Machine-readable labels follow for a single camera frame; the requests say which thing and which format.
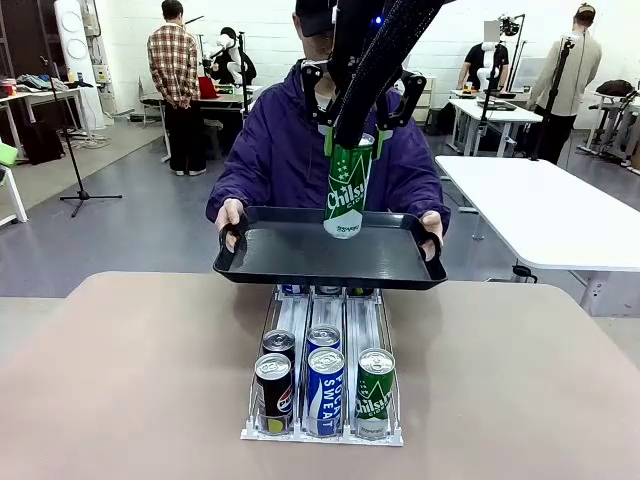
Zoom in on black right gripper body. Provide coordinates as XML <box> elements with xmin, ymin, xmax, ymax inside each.
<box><xmin>329</xmin><ymin>0</ymin><xmax>389</xmax><ymax>82</ymax></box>

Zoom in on green Chilsung cider can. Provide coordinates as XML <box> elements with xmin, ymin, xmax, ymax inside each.
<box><xmin>354</xmin><ymin>348</ymin><xmax>397</xmax><ymax>441</ymax></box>
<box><xmin>323</xmin><ymin>133</ymin><xmax>375</xmax><ymax>240</ymax></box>

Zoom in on black plastic serving tray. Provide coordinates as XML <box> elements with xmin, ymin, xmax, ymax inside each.
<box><xmin>212</xmin><ymin>205</ymin><xmax>448</xmax><ymax>292</ymax></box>

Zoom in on blue Pocari Sweat can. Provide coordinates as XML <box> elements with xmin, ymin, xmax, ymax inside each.
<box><xmin>305</xmin><ymin>324</ymin><xmax>343</xmax><ymax>356</ymax></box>
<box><xmin>305</xmin><ymin>347</ymin><xmax>347</xmax><ymax>437</ymax></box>

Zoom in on person's left forearm purple sleeve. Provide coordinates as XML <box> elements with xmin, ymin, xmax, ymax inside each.
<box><xmin>399</xmin><ymin>169</ymin><xmax>452</xmax><ymax>231</ymax></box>

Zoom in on person's right forearm purple sleeve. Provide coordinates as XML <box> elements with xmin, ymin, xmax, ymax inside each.
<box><xmin>205</xmin><ymin>164</ymin><xmax>266</xmax><ymax>226</ymax></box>

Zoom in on person in purple jacket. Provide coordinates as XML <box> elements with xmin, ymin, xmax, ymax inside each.
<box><xmin>205</xmin><ymin>0</ymin><xmax>452</xmax><ymax>236</ymax></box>

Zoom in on person in black T-shirt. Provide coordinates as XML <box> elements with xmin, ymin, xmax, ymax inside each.
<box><xmin>457</xmin><ymin>19</ymin><xmax>511</xmax><ymax>92</ymax></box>

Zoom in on person in plaid shirt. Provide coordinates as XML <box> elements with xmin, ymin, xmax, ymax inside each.
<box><xmin>146</xmin><ymin>0</ymin><xmax>209</xmax><ymax>177</ymax></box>

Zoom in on person in beige jacket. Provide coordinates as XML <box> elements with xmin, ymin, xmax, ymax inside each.
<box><xmin>525</xmin><ymin>2</ymin><xmax>605</xmax><ymax>166</ymax></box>

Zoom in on person's left hand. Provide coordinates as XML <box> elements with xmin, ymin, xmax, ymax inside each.
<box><xmin>419</xmin><ymin>210</ymin><xmax>446</xmax><ymax>262</ymax></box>

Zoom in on person's right hand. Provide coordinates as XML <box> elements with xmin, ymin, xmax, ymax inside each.
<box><xmin>214</xmin><ymin>198</ymin><xmax>247</xmax><ymax>253</ymax></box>

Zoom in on white drawer cabinet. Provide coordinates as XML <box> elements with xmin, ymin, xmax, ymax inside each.
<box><xmin>409</xmin><ymin>74</ymin><xmax>437</xmax><ymax>122</ymax></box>

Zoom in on black bag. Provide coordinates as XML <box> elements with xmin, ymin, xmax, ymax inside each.
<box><xmin>22</xmin><ymin>122</ymin><xmax>67</xmax><ymax>166</ymax></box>

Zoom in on black cap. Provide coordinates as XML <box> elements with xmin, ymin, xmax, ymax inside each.
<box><xmin>293</xmin><ymin>0</ymin><xmax>337</xmax><ymax>39</ymax></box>

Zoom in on white table leg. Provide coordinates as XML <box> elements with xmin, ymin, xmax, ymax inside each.
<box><xmin>0</xmin><ymin>164</ymin><xmax>30</xmax><ymax>227</ymax></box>

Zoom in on black tripod stand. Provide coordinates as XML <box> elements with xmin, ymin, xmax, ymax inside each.
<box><xmin>39</xmin><ymin>54</ymin><xmax>124</xmax><ymax>219</ymax></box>

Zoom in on white cluttered table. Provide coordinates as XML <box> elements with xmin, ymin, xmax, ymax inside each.
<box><xmin>0</xmin><ymin>83</ymin><xmax>92</xmax><ymax>157</ymax></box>

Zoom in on black slim stand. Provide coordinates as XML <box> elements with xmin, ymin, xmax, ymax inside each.
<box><xmin>478</xmin><ymin>42</ymin><xmax>507</xmax><ymax>147</ymax></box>

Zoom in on pile of clothes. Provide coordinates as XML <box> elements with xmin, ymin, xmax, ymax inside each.
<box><xmin>17</xmin><ymin>73</ymin><xmax>70</xmax><ymax>94</ymax></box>

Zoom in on white desk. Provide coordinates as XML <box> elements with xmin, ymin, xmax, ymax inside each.
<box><xmin>446</xmin><ymin>96</ymin><xmax>545</xmax><ymax>157</ymax></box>

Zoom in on white and black background robot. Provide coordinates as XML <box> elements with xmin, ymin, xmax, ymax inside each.
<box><xmin>202</xmin><ymin>27</ymin><xmax>257</xmax><ymax>87</ymax></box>

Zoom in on grey stool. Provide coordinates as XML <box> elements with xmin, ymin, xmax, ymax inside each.
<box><xmin>201</xmin><ymin>119</ymin><xmax>225</xmax><ymax>162</ymax></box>

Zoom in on white standing air conditioner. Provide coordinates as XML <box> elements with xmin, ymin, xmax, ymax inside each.
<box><xmin>53</xmin><ymin>0</ymin><xmax>107</xmax><ymax>132</ymax></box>

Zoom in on large white table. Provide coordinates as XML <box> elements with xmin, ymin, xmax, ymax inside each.
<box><xmin>433</xmin><ymin>154</ymin><xmax>640</xmax><ymax>317</ymax></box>

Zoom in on black backpack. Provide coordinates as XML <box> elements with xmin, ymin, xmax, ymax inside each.
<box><xmin>594</xmin><ymin>78</ymin><xmax>637</xmax><ymax>98</ymax></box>

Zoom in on white can dispenser rack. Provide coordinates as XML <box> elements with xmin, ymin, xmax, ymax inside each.
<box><xmin>239</xmin><ymin>284</ymin><xmax>405</xmax><ymax>448</ymax></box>

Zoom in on black Pepsi can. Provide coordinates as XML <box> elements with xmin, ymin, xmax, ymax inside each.
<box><xmin>254</xmin><ymin>352</ymin><xmax>294</xmax><ymax>435</ymax></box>
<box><xmin>262</xmin><ymin>329</ymin><xmax>297</xmax><ymax>366</ymax></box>

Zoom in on black braided cable sleeve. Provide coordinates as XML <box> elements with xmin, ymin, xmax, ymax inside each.
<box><xmin>333</xmin><ymin>0</ymin><xmax>454</xmax><ymax>151</ymax></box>

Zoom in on floor cables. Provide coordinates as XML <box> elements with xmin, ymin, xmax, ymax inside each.
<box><xmin>68</xmin><ymin>129</ymin><xmax>113</xmax><ymax>151</ymax></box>

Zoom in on black camera stand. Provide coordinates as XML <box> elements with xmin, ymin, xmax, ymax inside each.
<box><xmin>530</xmin><ymin>34</ymin><xmax>577</xmax><ymax>162</ymax></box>

